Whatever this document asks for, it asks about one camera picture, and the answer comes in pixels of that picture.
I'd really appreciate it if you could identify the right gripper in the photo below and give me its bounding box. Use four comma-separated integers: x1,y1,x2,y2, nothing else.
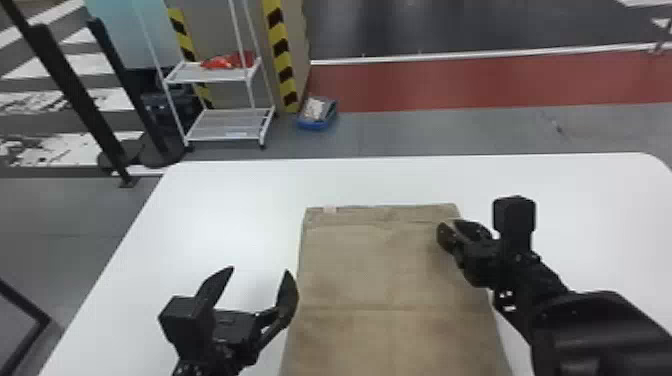
436,218,522,291

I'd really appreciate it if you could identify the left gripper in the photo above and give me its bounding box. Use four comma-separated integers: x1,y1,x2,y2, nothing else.
195,265,300,369

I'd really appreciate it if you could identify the beige towel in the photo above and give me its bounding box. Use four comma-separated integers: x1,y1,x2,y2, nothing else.
279,202,513,376

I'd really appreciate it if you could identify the blue tray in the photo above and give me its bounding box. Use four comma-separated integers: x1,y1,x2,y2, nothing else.
296,96,339,132

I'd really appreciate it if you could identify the red packet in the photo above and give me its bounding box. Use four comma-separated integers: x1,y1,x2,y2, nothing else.
200,50,256,72

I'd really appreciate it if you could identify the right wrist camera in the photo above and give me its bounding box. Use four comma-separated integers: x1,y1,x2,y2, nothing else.
491,195,538,255

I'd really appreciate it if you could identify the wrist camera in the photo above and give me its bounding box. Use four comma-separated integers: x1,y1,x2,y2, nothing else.
491,195,538,255
157,295,207,362

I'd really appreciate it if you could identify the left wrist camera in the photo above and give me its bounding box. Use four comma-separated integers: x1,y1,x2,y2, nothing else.
157,295,207,362

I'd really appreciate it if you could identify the white wire rack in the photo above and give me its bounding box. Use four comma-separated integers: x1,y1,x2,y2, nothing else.
133,0,277,150

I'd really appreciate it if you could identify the yellow black striped post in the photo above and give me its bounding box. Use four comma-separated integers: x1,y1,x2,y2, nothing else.
166,7,215,110
261,0,301,115

